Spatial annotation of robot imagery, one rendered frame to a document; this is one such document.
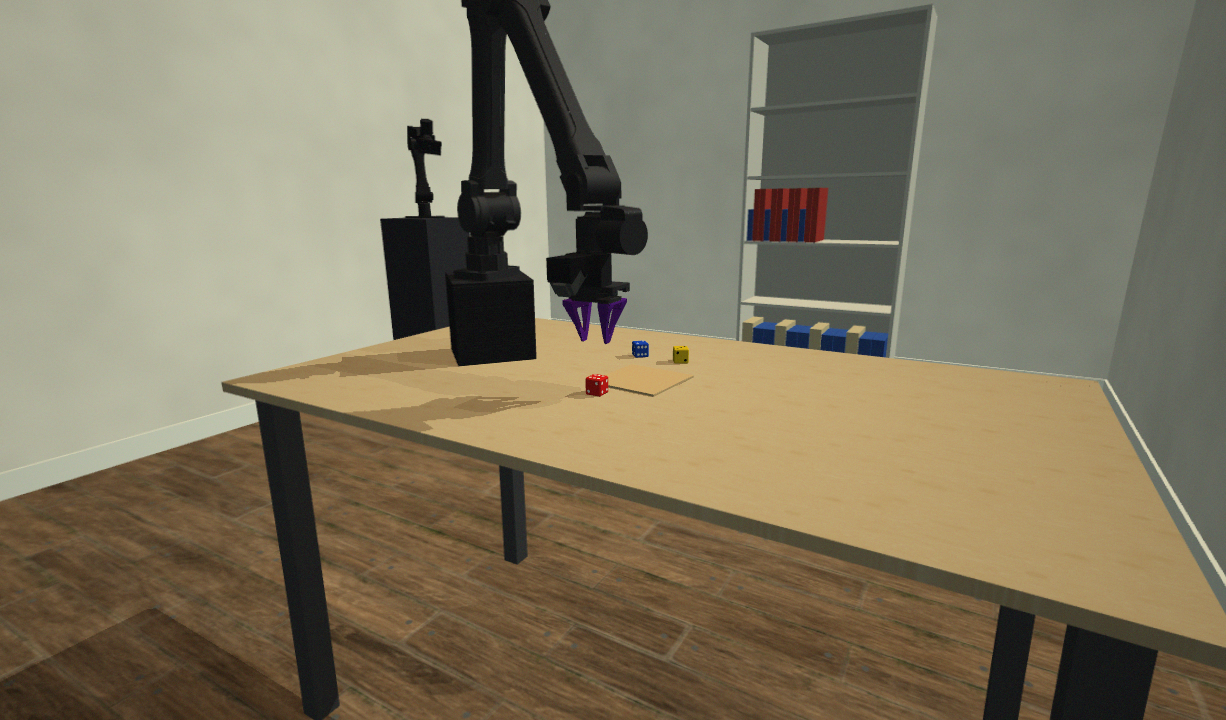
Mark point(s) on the tan square mat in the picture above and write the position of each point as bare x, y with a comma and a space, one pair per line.
645, 380

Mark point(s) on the red dice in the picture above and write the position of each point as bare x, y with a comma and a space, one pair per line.
596, 385

